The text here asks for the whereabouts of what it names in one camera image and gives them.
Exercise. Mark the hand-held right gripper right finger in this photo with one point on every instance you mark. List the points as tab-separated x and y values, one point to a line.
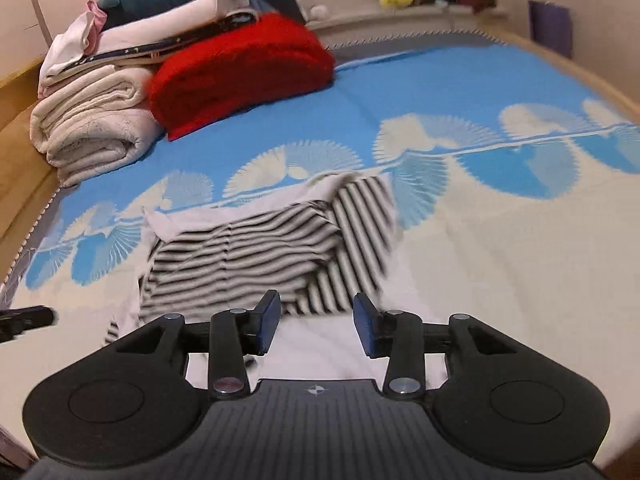
365	325

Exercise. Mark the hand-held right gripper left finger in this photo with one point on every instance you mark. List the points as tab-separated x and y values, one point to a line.
270	320

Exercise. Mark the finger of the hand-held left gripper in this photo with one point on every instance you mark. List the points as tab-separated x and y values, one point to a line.
30	316

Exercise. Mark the striped shirt with white vest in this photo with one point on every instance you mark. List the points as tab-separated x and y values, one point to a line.
240	245

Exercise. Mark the white pink folded clothes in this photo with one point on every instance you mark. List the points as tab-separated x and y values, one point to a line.
70	45

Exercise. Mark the wooden headboard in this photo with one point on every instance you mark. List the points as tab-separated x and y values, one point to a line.
20	160

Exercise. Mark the speckled white folded quilt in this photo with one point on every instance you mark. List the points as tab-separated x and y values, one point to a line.
95	150

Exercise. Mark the cream folded blanket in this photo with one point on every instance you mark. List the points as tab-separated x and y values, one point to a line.
90	95

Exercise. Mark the red folded blanket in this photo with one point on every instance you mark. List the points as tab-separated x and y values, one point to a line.
240	70

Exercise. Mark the dark star-printed folded blanket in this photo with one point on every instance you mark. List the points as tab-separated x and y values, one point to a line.
150	50

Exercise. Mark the white folded sheet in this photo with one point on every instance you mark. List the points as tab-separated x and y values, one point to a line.
175	17

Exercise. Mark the purple bag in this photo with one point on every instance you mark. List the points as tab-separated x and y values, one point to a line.
550	27

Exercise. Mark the wooden bed side rail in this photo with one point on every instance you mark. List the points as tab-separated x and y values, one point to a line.
600	85

